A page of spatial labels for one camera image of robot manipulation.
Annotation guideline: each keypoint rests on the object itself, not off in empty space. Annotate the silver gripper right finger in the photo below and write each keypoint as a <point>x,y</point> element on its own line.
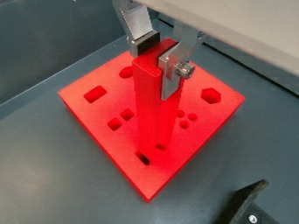
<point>174,60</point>

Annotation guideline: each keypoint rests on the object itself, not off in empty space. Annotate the red arch peg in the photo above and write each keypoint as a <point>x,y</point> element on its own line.
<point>155,113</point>

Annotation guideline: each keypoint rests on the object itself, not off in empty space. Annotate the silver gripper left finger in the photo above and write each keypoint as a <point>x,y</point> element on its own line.
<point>141,36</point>

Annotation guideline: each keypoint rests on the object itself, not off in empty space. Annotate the black curved holder block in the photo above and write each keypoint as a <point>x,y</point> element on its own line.
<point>240,210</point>

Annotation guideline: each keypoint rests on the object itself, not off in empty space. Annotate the red shape sorter board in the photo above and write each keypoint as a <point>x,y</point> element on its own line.
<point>101,101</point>

